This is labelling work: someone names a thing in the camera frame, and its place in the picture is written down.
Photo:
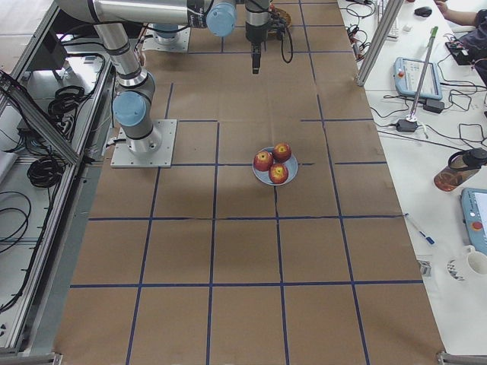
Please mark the apple on plate left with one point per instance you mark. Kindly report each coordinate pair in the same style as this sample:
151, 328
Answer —
262, 161

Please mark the blue white pen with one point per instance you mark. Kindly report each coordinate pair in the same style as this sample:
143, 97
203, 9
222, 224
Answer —
425, 236

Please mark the brown water bottle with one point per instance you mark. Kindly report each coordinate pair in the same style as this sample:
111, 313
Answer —
461, 166

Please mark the white mug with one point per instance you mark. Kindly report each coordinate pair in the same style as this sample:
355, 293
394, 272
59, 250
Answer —
469, 264

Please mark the aluminium frame post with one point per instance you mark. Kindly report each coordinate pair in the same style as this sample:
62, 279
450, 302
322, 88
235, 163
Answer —
389, 16

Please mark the apple on plate back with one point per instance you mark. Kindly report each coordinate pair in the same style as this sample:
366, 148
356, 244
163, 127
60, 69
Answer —
281, 152

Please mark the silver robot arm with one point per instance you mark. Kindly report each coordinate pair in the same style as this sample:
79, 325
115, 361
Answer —
132, 107

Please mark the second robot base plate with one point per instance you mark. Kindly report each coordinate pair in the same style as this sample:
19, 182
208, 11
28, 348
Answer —
177, 42

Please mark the round wicker basket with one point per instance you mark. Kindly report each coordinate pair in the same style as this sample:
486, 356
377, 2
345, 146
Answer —
283, 17

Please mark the apple on plate front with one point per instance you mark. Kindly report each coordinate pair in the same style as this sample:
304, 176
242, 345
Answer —
278, 173

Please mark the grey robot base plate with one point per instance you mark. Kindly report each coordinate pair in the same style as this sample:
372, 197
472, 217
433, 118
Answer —
156, 150

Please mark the black power adapter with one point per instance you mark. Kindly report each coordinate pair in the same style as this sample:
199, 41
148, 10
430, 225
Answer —
403, 125

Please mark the metal rod with green tip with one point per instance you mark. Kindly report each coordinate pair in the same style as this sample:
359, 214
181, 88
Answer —
411, 117

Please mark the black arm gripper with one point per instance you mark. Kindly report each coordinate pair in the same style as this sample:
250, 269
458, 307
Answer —
255, 35

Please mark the blue teach pendant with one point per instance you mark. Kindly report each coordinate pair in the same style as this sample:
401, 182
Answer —
407, 73
473, 204

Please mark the apple on plate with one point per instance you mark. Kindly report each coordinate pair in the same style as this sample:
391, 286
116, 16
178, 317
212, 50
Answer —
281, 152
262, 161
278, 173

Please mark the black computer mouse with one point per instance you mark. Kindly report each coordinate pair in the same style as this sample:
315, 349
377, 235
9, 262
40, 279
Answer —
424, 11

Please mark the light blue plate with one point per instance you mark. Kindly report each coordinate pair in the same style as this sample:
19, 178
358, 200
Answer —
291, 164

